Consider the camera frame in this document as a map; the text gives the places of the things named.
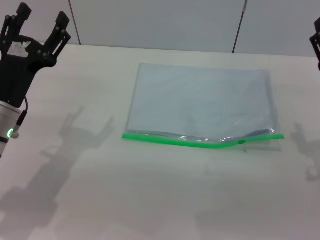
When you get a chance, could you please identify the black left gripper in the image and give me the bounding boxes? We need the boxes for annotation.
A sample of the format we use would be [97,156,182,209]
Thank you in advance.
[0,1,72,109]

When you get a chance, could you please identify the translucent green-zipper document bag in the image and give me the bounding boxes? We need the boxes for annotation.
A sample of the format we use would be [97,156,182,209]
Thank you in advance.
[121,62,286,152]

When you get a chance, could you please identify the black cable with silver plug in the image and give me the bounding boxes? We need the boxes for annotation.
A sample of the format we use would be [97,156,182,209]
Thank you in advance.
[11,96,29,140]

